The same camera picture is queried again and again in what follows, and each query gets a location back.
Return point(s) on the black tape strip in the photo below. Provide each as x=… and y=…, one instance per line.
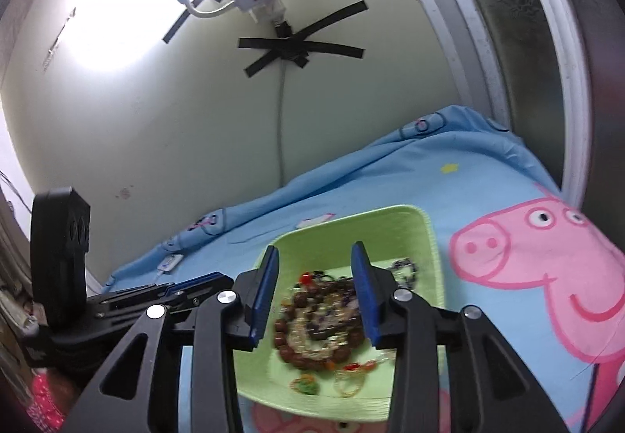
x=178, y=25

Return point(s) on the green plastic tray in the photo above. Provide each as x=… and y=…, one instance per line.
x=317, y=238

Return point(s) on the blue printed blanket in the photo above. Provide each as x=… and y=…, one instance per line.
x=488, y=198

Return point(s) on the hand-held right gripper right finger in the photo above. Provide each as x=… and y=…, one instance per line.
x=364, y=296

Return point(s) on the amber and green pendant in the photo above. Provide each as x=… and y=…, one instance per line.
x=305, y=385

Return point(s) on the white square charger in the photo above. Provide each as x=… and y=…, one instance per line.
x=171, y=261

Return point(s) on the black tape cross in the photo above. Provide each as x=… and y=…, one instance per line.
x=293, y=47

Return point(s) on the pink patterned clothing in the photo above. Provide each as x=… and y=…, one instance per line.
x=44, y=401

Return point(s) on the frosted glass window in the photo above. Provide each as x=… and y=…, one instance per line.
x=512, y=47

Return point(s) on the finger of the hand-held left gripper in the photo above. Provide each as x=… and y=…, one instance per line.
x=195, y=282
x=146, y=303

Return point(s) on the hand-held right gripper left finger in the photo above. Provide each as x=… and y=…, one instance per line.
x=266, y=291

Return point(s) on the red bead charm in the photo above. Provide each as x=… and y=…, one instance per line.
x=305, y=278

